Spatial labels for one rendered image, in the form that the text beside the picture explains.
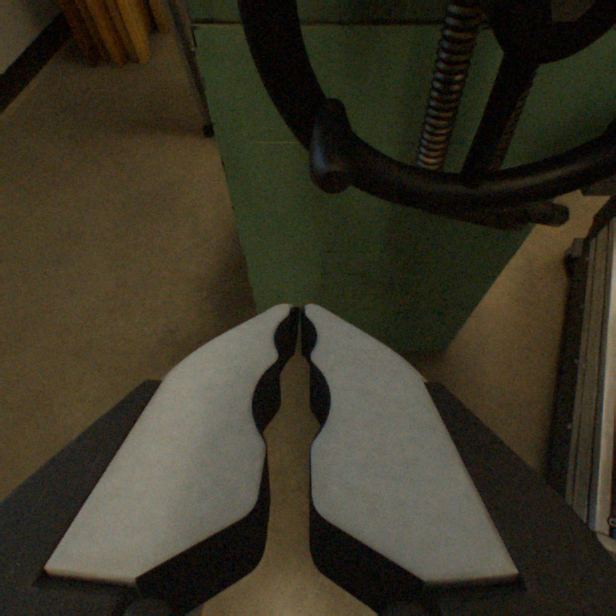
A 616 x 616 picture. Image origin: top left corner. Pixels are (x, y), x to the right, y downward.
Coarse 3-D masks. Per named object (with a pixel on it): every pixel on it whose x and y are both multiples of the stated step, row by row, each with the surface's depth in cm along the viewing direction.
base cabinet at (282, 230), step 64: (320, 64) 38; (384, 64) 38; (576, 64) 38; (256, 128) 44; (384, 128) 44; (576, 128) 44; (256, 192) 52; (320, 192) 52; (256, 256) 64; (320, 256) 64; (384, 256) 63; (448, 256) 63; (512, 256) 64; (384, 320) 82; (448, 320) 82
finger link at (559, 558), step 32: (448, 416) 8; (480, 448) 7; (480, 480) 6; (512, 480) 6; (544, 480) 6; (512, 512) 6; (544, 512) 6; (512, 544) 5; (544, 544) 5; (576, 544) 5; (544, 576) 5; (576, 576) 5; (608, 576) 5; (448, 608) 5; (480, 608) 5; (512, 608) 5; (544, 608) 5; (576, 608) 5; (608, 608) 5
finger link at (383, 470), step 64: (320, 320) 11; (320, 384) 9; (384, 384) 8; (320, 448) 7; (384, 448) 7; (448, 448) 7; (320, 512) 6; (384, 512) 6; (448, 512) 6; (384, 576) 6; (448, 576) 5; (512, 576) 5
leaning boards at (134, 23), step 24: (72, 0) 144; (96, 0) 140; (120, 0) 141; (144, 0) 166; (72, 24) 146; (96, 24) 149; (120, 24) 149; (144, 24) 168; (168, 24) 172; (96, 48) 159; (120, 48) 156; (144, 48) 158
